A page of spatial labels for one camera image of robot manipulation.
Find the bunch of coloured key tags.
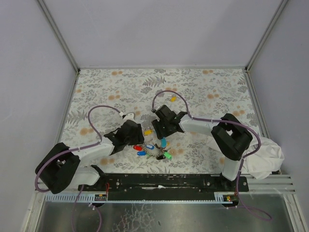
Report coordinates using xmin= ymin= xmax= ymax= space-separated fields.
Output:
xmin=133 ymin=129 xmax=172 ymax=160

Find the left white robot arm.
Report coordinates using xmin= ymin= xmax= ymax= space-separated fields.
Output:
xmin=35 ymin=120 xmax=144 ymax=194

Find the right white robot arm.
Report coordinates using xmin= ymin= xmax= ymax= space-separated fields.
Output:
xmin=152 ymin=105 xmax=253 ymax=181

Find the floral patterned mat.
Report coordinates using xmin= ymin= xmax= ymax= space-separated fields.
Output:
xmin=60 ymin=68 xmax=260 ymax=174

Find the yellow key tag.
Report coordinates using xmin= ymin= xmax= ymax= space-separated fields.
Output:
xmin=168 ymin=95 xmax=177 ymax=102

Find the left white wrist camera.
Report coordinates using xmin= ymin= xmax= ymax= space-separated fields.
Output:
xmin=119 ymin=112 xmax=135 ymax=121

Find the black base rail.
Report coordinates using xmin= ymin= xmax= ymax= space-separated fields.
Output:
xmin=78 ymin=174 xmax=249 ymax=202

